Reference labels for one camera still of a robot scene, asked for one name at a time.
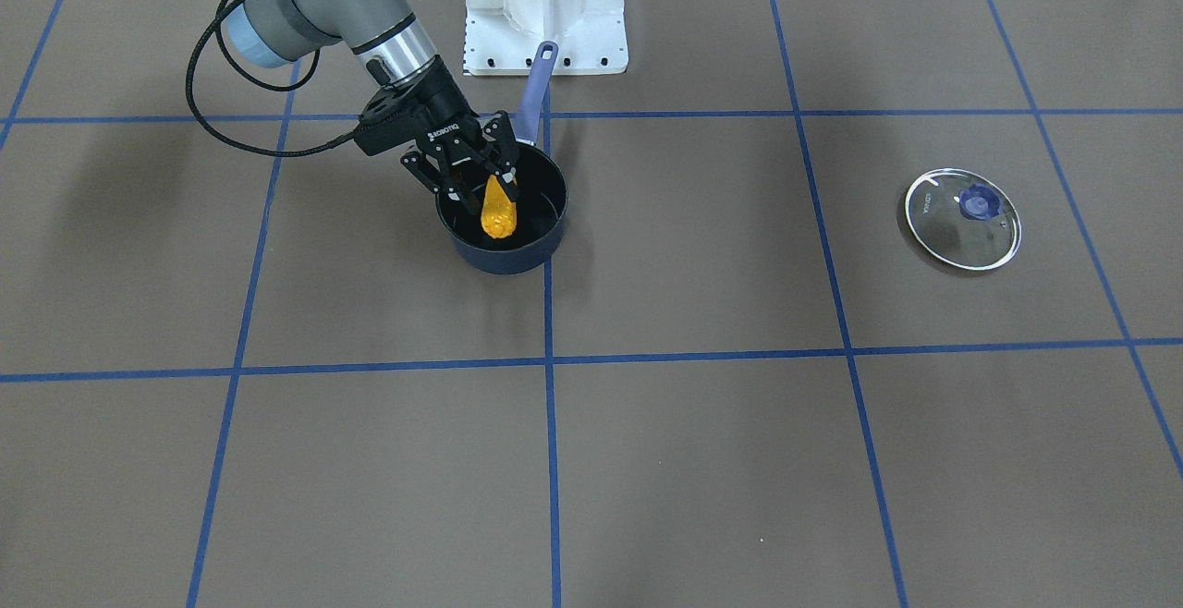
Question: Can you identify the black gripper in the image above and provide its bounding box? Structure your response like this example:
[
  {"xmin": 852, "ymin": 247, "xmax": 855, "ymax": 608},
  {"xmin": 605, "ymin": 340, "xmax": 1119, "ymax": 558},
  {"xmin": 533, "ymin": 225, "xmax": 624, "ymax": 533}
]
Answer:
[{"xmin": 393, "ymin": 54, "xmax": 519, "ymax": 202}]

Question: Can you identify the yellow toy corn cob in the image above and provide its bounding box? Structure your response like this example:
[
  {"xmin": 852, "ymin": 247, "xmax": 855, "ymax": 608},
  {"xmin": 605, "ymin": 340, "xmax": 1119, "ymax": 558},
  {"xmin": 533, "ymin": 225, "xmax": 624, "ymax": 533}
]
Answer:
[{"xmin": 479, "ymin": 175, "xmax": 518, "ymax": 240}]

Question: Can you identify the glass pot lid blue knob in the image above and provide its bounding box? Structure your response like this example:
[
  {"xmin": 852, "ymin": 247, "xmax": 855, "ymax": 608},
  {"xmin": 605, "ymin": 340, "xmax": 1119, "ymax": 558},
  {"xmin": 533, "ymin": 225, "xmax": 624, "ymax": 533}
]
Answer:
[{"xmin": 901, "ymin": 167, "xmax": 1022, "ymax": 273}]

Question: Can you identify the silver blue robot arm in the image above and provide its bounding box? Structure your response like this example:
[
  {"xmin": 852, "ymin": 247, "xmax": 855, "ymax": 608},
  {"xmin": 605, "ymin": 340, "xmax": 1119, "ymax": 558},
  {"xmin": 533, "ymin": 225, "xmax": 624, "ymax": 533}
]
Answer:
[{"xmin": 185, "ymin": 0, "xmax": 519, "ymax": 213}]

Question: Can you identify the dark blue saucepan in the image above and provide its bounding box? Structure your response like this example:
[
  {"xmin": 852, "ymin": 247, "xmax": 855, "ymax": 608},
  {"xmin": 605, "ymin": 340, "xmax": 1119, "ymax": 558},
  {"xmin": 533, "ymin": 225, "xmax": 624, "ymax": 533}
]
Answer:
[{"xmin": 435, "ymin": 41, "xmax": 567, "ymax": 274}]

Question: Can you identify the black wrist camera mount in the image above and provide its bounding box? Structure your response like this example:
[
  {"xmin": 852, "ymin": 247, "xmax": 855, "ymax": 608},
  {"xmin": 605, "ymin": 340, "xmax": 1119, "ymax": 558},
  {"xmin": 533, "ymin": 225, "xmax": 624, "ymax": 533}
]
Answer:
[{"xmin": 353, "ymin": 89, "xmax": 427, "ymax": 156}]

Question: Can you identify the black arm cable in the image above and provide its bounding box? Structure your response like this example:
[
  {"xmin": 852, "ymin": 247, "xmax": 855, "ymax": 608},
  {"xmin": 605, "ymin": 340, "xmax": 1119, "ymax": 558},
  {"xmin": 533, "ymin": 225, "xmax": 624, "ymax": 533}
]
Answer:
[{"xmin": 185, "ymin": 0, "xmax": 363, "ymax": 159}]

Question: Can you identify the white camera stand column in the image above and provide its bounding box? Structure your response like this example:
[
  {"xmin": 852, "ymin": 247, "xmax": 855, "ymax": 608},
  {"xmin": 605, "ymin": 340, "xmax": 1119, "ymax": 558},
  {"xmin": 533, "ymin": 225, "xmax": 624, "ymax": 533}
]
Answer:
[{"xmin": 463, "ymin": 0, "xmax": 629, "ymax": 77}]

